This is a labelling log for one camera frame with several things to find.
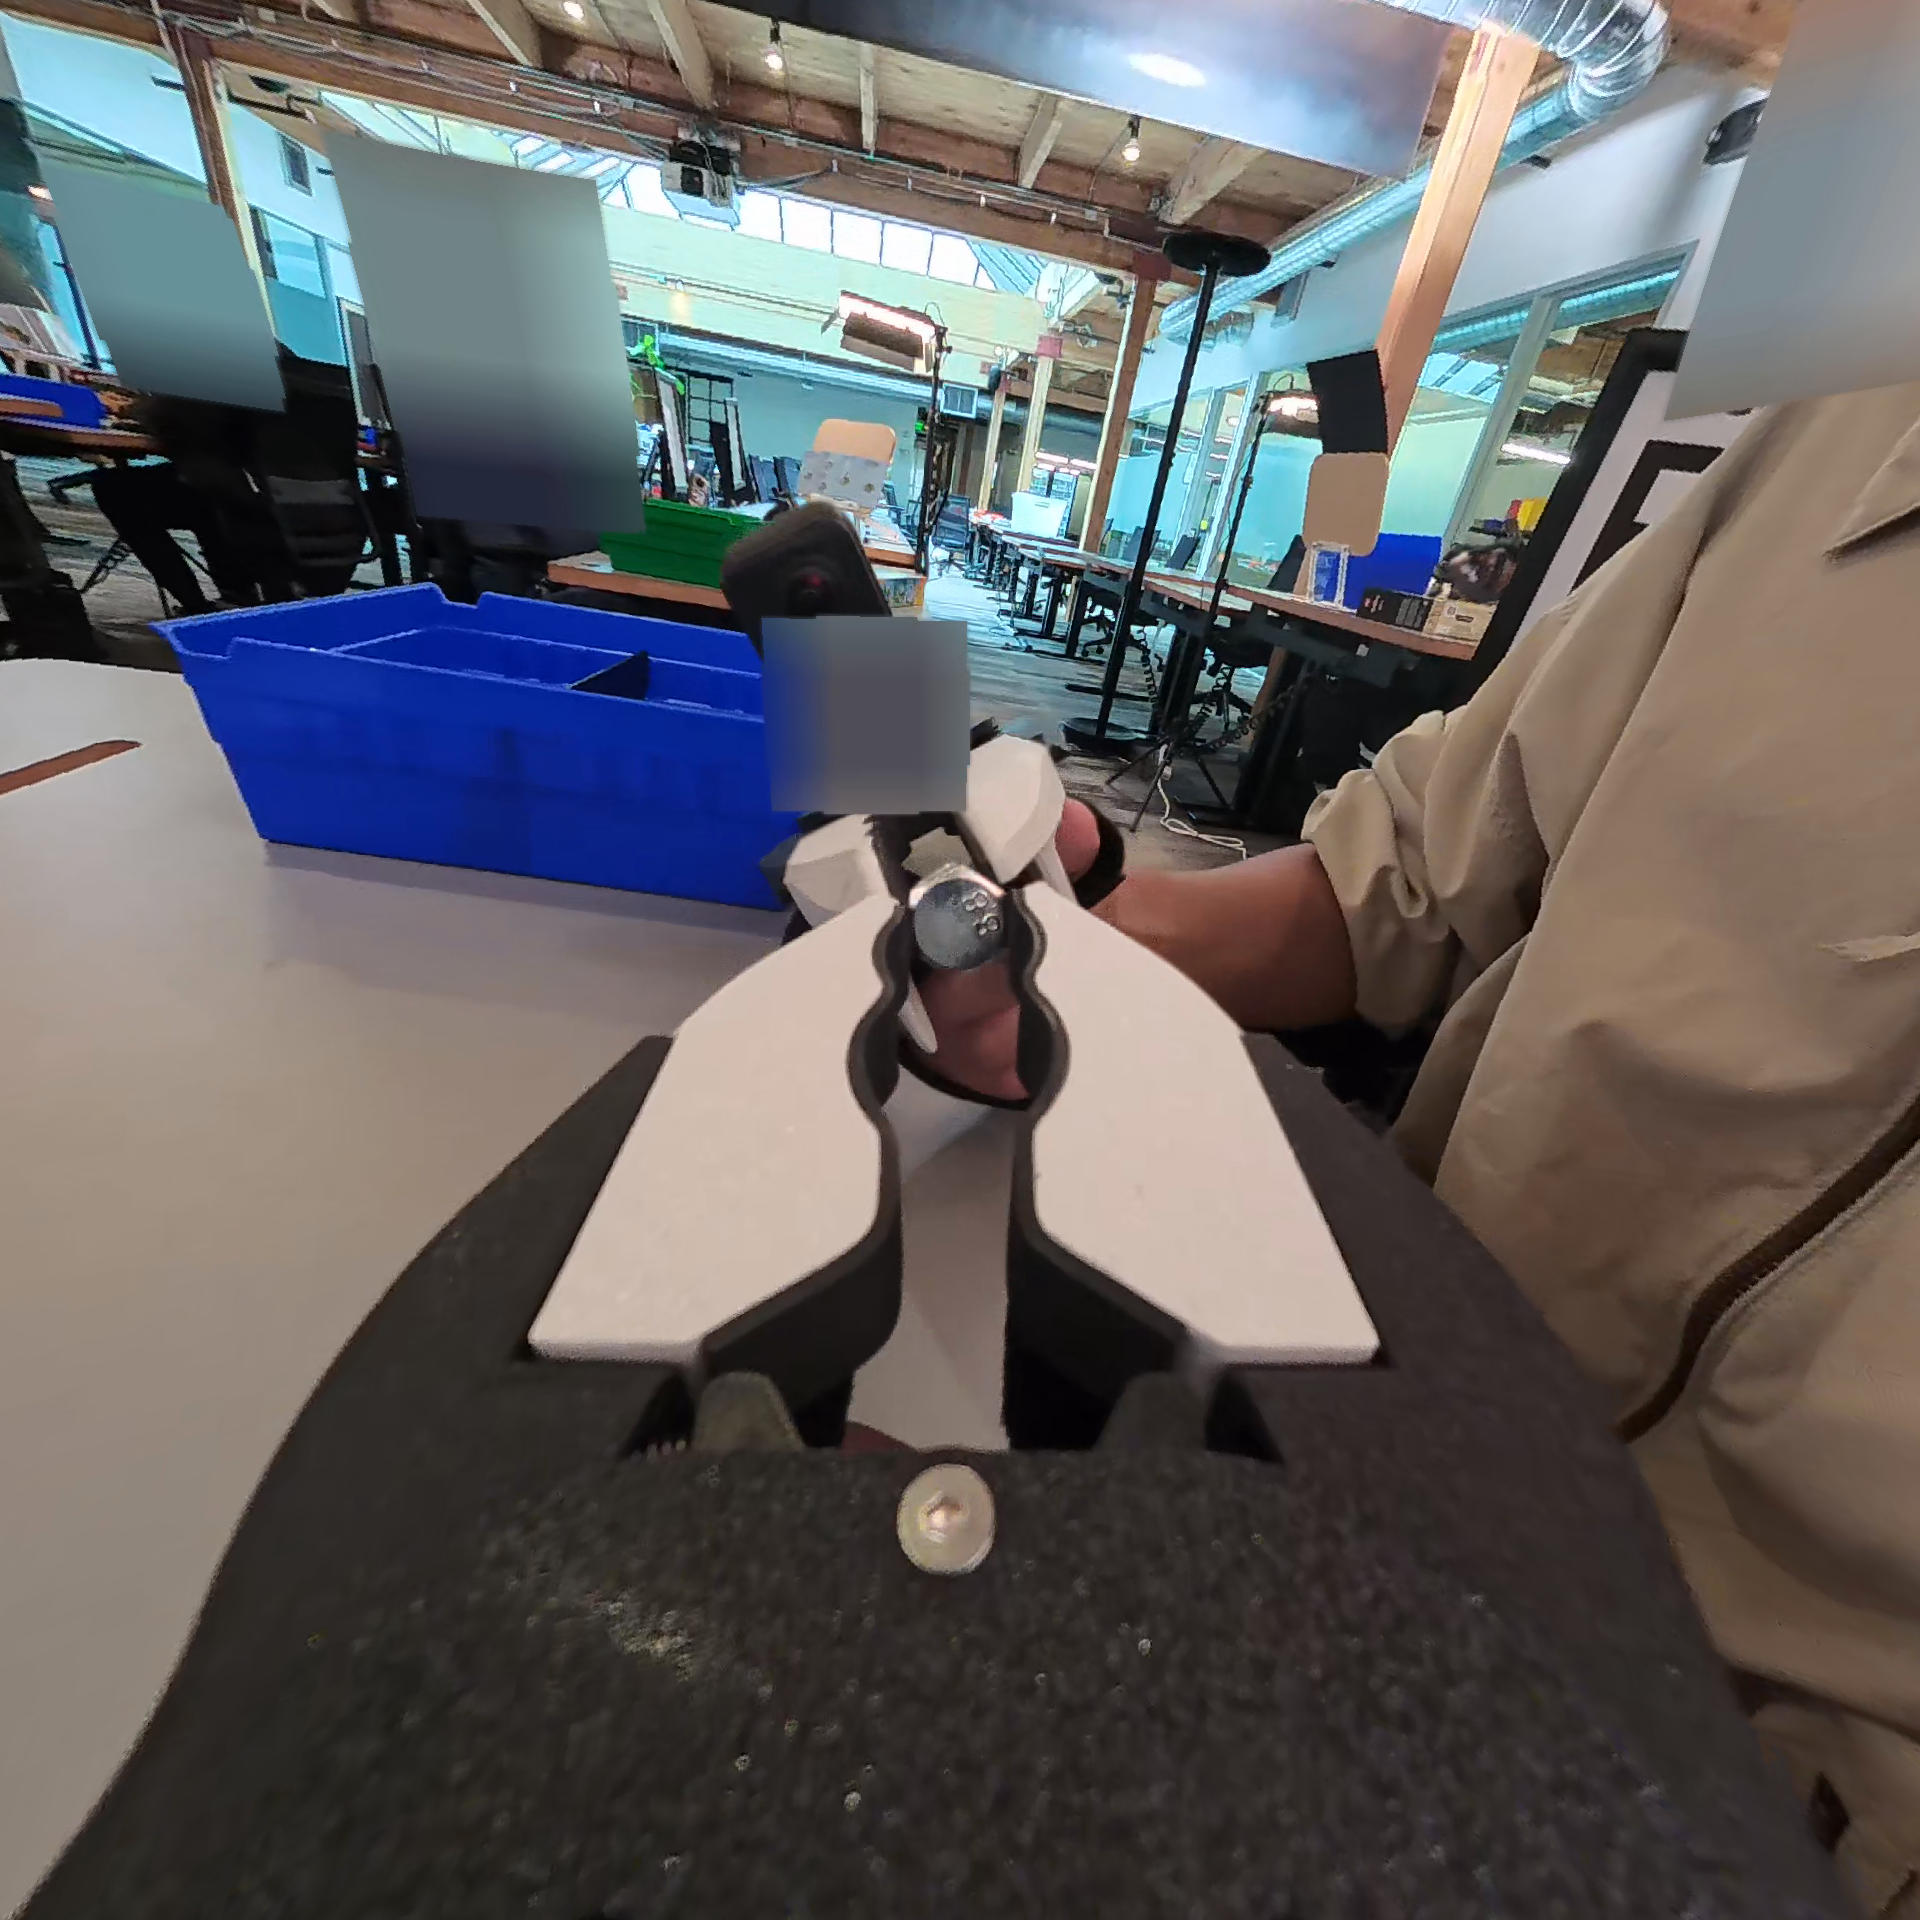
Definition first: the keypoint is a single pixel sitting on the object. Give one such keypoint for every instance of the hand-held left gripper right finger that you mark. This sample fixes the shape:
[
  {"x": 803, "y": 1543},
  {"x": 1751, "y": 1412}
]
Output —
[{"x": 1184, "y": 1205}]

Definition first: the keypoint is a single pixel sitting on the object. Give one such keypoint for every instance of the wooden side table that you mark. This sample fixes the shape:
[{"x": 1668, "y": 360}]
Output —
[{"x": 648, "y": 578}]

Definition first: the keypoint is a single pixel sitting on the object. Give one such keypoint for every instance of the small background instruction board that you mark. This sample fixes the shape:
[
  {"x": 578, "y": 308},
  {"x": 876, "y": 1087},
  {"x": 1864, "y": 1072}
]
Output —
[{"x": 851, "y": 465}]

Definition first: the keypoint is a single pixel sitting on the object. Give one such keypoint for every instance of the black office chair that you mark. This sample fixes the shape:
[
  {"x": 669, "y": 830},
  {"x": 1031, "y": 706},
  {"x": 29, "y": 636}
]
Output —
[{"x": 223, "y": 479}]

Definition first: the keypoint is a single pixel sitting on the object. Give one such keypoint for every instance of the black floor lamp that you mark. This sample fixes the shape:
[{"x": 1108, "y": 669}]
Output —
[{"x": 1218, "y": 253}]

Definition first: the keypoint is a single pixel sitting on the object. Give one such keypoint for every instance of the green crate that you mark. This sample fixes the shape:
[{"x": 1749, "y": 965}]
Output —
[{"x": 685, "y": 549}]

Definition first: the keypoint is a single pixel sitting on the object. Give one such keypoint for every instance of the blue bin with black divider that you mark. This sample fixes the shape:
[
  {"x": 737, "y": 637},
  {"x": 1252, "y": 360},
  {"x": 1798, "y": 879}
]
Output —
[{"x": 480, "y": 748}]

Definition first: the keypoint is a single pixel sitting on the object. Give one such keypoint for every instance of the person's right hand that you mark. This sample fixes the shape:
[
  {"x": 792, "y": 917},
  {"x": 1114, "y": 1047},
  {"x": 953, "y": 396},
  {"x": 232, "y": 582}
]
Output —
[{"x": 974, "y": 1035}]

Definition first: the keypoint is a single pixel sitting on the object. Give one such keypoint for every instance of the steel hex bolt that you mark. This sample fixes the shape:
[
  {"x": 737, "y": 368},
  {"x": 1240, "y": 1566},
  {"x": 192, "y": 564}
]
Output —
[{"x": 960, "y": 926}]

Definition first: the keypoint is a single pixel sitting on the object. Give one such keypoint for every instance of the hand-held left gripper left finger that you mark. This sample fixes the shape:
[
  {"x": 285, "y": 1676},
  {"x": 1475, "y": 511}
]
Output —
[{"x": 720, "y": 1205}]

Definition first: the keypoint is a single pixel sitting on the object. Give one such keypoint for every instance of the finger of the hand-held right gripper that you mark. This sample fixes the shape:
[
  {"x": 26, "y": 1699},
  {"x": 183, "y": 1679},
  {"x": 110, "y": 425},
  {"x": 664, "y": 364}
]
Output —
[
  {"x": 843, "y": 869},
  {"x": 1014, "y": 801}
]

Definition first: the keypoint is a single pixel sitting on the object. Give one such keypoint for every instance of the printed tag sign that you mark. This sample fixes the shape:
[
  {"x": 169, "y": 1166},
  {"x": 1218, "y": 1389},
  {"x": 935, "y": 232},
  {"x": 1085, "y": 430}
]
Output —
[{"x": 1609, "y": 479}]

